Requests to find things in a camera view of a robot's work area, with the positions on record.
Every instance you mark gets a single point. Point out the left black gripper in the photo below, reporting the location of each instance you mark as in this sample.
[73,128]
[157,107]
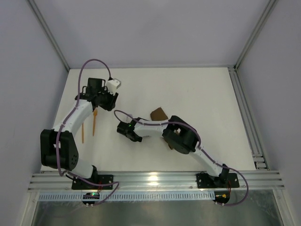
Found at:
[109,101]

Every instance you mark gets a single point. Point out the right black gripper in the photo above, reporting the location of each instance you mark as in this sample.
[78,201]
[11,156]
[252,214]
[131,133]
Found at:
[127,132]

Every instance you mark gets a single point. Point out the orange plastic fork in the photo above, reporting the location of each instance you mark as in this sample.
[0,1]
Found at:
[95,113]

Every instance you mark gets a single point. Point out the brown cloth napkin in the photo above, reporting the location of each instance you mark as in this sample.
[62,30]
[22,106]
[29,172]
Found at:
[158,115]

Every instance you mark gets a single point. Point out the orange plastic knife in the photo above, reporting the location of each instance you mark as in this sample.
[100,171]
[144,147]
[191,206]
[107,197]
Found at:
[82,133]

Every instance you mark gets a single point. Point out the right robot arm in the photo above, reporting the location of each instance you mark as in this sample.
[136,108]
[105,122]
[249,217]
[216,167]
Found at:
[182,137]

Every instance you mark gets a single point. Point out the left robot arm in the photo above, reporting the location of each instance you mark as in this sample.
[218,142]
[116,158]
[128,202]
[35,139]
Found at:
[57,145]

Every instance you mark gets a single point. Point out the left black connector board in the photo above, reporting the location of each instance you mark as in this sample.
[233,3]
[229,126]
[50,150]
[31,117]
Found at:
[90,199]

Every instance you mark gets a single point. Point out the black connector board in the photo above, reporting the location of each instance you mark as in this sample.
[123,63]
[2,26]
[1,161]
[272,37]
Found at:
[221,197]
[90,199]

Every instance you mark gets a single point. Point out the right black connector board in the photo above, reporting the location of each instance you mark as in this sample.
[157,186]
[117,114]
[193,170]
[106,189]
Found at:
[221,197]

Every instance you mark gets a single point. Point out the slotted cable duct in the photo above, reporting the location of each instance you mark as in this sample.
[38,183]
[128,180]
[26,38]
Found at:
[129,196]

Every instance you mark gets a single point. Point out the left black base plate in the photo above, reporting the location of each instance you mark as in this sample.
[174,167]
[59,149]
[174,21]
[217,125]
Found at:
[79,184]

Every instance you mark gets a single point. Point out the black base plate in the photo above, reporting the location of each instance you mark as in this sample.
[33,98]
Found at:
[204,180]
[79,184]

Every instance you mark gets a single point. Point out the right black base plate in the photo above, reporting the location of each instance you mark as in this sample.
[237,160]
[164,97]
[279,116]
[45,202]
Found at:
[204,180]

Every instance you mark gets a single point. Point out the front aluminium rail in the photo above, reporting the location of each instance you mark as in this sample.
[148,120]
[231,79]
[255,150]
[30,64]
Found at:
[158,181]

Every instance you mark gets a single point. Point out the aluminium rail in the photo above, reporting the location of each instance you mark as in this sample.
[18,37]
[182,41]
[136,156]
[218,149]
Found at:
[254,141]
[158,181]

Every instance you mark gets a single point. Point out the left corner aluminium post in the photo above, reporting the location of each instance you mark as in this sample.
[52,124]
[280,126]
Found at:
[47,31]

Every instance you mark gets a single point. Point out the corner aluminium post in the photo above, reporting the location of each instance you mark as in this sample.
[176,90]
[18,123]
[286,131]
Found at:
[47,31]
[265,14]

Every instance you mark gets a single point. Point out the right side aluminium rail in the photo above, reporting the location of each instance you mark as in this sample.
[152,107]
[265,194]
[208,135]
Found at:
[254,141]

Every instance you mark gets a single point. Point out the right corner aluminium post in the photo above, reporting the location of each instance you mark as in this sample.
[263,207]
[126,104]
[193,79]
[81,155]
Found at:
[265,14]

